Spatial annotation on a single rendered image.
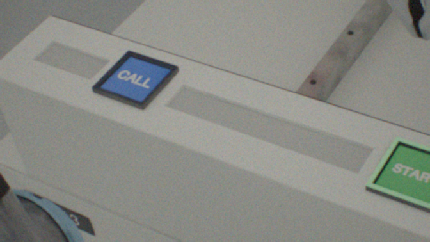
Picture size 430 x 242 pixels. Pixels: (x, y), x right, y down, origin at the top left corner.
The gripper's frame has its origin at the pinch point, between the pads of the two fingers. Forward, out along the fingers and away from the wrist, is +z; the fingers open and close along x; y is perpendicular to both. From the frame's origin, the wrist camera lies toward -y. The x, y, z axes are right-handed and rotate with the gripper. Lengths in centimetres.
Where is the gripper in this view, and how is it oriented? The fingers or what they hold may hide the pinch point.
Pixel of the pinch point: (418, 27)
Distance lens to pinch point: 56.1
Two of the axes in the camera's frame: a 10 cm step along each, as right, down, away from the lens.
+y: 5.3, -6.3, 5.6
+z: 1.2, 7.2, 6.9
